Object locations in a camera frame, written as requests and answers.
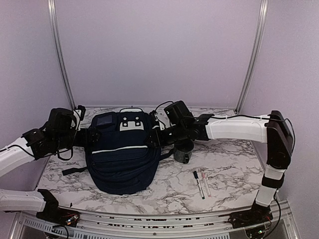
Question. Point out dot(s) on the pink cap marker pen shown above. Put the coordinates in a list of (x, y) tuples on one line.
[(206, 184)]

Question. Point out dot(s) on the right aluminium frame post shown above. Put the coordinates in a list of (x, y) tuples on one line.
[(259, 33)]

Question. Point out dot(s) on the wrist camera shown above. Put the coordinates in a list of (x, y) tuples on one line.
[(156, 122), (79, 113)]

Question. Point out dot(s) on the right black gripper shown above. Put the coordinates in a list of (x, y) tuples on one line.
[(157, 141)]

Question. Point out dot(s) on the front aluminium rail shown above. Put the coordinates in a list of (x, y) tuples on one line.
[(218, 225)]

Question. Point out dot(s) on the aluminium frame post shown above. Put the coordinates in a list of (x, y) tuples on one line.
[(59, 52), (259, 33)]

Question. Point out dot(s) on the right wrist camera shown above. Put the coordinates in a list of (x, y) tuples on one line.
[(156, 122)]

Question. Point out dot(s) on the left aluminium frame post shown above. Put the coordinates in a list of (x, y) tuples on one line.
[(59, 52)]

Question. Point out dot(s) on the blue cap marker pen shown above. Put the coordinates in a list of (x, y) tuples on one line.
[(199, 184)]

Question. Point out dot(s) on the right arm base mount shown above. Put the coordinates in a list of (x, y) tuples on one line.
[(257, 214)]

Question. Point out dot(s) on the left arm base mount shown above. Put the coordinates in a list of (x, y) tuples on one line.
[(55, 214)]

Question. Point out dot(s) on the navy blue student backpack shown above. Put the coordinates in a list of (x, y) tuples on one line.
[(121, 162)]

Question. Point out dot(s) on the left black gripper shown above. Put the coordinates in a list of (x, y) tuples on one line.
[(85, 142)]

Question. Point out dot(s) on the dark grey metal mug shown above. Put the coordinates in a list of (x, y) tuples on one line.
[(182, 151)]

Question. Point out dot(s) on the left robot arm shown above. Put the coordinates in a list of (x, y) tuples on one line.
[(62, 132)]

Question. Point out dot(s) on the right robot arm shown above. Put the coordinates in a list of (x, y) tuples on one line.
[(272, 129)]

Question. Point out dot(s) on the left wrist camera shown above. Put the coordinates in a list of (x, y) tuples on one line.
[(79, 113)]

